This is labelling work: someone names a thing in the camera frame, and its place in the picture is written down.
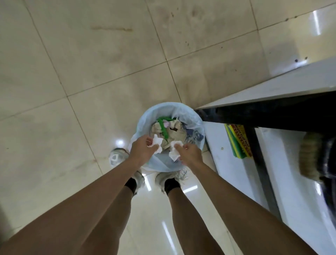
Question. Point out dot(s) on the person's left hand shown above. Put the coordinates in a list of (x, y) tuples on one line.
[(139, 152)]

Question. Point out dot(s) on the person's right hand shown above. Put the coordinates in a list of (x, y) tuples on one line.
[(193, 155)]

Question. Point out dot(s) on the person's right fingers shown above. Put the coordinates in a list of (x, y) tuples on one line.
[(179, 149)]

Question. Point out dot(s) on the person's left fingers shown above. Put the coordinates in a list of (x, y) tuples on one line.
[(148, 141)]

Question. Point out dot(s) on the white tissue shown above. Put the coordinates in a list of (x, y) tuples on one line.
[(174, 153), (157, 144)]

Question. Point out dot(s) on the person's right forearm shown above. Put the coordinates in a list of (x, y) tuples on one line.
[(236, 207)]

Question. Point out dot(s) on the person's left forearm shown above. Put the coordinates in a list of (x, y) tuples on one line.
[(86, 207)]

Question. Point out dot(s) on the crumpled beige paper trash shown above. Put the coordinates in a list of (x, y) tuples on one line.
[(175, 134)]

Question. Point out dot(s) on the green plastic wrapper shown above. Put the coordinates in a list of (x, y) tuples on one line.
[(164, 128)]

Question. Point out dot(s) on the trash bin with blue bag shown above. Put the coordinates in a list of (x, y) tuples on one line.
[(147, 120)]

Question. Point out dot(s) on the blue printed wrapper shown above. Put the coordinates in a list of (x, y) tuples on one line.
[(195, 136)]

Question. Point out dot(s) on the white right sneaker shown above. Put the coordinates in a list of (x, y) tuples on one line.
[(161, 177)]

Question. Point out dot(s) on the white sneaker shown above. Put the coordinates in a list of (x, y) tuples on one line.
[(161, 177), (116, 157)]

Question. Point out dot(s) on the white left sneaker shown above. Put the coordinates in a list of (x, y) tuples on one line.
[(116, 157)]

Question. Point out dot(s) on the black right sock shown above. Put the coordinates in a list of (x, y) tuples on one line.
[(172, 185)]

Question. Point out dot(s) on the black sock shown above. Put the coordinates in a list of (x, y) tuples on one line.
[(172, 185), (131, 185)]

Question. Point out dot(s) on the black left sock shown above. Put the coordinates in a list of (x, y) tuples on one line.
[(131, 185)]

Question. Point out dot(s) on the yellow green red box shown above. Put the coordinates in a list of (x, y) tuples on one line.
[(240, 141)]

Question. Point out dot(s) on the person's right leg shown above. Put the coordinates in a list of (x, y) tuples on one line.
[(189, 223)]

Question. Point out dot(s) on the person's leg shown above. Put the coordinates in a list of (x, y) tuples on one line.
[(189, 223), (110, 226)]

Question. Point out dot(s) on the person's left leg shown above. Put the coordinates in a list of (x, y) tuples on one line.
[(110, 226)]

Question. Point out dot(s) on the white low platform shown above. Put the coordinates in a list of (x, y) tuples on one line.
[(296, 189)]

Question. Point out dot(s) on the straw brush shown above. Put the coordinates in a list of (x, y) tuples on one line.
[(311, 157)]

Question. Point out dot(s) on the grey table with black frame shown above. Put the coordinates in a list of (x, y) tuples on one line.
[(275, 105)]

